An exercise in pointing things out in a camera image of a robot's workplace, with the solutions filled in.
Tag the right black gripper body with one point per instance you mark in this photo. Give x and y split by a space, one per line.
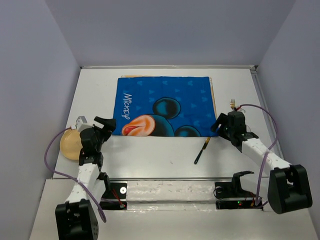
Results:
228 131

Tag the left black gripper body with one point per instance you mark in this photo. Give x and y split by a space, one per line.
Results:
101 135

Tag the yellow round plate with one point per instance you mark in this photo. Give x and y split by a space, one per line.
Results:
70 144

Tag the gold fork black handle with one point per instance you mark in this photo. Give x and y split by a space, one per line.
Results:
233 105

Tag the gold knife black handle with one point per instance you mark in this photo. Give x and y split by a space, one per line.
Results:
202 149

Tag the blue Mickey cloth placemat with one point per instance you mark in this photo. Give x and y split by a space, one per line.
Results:
164 106

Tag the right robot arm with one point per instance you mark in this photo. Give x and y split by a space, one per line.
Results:
288 187

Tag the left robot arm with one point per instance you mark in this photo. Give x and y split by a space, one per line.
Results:
77 217

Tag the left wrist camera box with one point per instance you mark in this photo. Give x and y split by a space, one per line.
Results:
81 123

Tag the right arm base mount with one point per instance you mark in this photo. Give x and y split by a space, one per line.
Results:
230 195

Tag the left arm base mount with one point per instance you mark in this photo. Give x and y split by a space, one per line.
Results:
115 196

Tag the aluminium table edge rail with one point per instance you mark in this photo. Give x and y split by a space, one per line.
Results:
154 67

